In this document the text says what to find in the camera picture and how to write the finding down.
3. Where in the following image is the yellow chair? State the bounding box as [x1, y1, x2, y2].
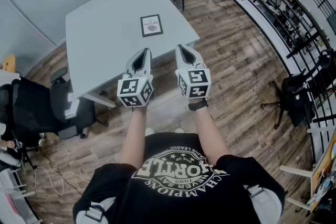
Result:
[1, 54, 16, 72]

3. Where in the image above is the black swivel office chair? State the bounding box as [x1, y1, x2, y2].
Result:
[260, 49, 335, 131]

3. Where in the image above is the black metal railing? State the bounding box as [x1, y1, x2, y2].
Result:
[216, 0, 336, 163]

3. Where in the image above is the clutter of items below railing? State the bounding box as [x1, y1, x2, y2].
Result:
[217, 0, 332, 54]

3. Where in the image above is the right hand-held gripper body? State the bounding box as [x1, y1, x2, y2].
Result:
[175, 66, 212, 100]

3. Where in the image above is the black framed nature picture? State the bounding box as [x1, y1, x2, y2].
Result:
[140, 14, 164, 38]

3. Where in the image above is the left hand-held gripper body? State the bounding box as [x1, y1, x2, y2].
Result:
[117, 73, 154, 109]

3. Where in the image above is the black mesh office chair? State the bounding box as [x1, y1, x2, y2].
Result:
[0, 67, 110, 141]

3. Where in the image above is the wooden easel board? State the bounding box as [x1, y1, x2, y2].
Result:
[279, 131, 336, 215]

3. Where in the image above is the white round table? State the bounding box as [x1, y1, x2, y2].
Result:
[65, 0, 201, 109]

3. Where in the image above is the white floor cable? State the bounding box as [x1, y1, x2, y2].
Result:
[26, 165, 90, 196]

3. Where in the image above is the black printed t-shirt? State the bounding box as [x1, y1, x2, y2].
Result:
[73, 132, 287, 224]

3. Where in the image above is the person's right forearm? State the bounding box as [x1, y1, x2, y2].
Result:
[188, 98, 229, 164]

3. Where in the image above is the black wristwatch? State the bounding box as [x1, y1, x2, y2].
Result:
[187, 99, 209, 112]

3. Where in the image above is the person's left forearm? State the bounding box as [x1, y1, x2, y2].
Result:
[119, 105, 148, 167]

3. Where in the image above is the grey harness strap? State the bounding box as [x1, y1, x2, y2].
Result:
[78, 196, 117, 224]
[246, 185, 283, 221]

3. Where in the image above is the white paper label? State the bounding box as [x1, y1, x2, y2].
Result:
[64, 91, 80, 120]

